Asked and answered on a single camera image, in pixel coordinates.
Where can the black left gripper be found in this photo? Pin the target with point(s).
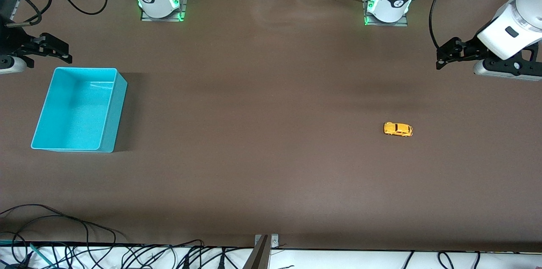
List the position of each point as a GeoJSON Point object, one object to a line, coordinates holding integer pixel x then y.
{"type": "Point", "coordinates": [471, 46]}

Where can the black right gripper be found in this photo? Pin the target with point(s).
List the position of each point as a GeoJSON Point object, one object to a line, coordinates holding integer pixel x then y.
{"type": "Point", "coordinates": [17, 41]}

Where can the yellow beetle toy car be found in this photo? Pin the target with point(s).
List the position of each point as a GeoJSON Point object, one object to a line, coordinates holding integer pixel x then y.
{"type": "Point", "coordinates": [398, 129]}

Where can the turquoise plastic bin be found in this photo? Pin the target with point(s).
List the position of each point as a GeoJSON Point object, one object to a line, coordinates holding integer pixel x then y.
{"type": "Point", "coordinates": [74, 112]}

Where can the grey metal bar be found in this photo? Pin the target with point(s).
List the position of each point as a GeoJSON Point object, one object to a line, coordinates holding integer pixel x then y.
{"type": "Point", "coordinates": [258, 256]}

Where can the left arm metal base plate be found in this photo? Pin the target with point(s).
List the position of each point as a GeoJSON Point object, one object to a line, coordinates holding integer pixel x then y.
{"type": "Point", "coordinates": [387, 24]}

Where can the small metal bracket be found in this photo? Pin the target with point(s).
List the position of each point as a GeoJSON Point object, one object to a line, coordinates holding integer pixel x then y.
{"type": "Point", "coordinates": [274, 241]}

